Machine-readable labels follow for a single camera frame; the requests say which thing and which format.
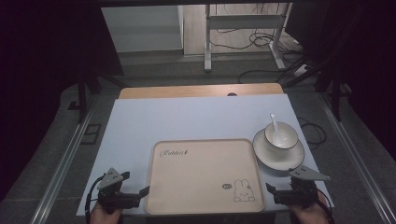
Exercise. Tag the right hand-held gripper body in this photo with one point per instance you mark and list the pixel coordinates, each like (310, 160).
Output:
(300, 194)

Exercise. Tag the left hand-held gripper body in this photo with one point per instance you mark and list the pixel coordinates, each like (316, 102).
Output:
(109, 182)

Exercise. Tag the person's right hand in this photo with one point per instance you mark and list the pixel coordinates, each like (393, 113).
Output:
(308, 214)

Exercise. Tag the person's left hand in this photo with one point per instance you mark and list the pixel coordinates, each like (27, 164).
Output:
(104, 217)

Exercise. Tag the white saucer with dark rim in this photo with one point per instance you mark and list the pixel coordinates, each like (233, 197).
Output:
(280, 158)

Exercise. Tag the white bowl with dark rim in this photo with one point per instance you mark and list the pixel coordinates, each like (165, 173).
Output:
(285, 140)

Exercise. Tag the beige tray with rabbit print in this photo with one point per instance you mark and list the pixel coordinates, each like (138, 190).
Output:
(199, 177)

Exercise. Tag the white ceramic spoon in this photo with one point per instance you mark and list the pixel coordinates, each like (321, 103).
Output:
(274, 124)

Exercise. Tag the white table mat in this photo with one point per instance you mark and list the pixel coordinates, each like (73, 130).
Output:
(174, 121)

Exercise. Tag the black metal stand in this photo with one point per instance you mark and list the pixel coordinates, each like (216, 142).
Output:
(82, 93)

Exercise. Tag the wooden table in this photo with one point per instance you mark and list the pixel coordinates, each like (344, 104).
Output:
(186, 90)

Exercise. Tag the white power strip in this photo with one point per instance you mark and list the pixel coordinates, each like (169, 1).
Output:
(302, 70)

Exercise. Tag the white cabinet panel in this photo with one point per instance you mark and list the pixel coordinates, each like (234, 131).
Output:
(143, 28)

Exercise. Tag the aluminium floor rail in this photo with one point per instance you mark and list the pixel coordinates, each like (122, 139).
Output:
(62, 168)
(358, 161)

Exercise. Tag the black rectangular floor frame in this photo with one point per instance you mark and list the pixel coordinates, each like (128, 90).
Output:
(91, 133)

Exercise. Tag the white metal desk frame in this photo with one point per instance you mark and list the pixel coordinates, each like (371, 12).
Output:
(243, 21)

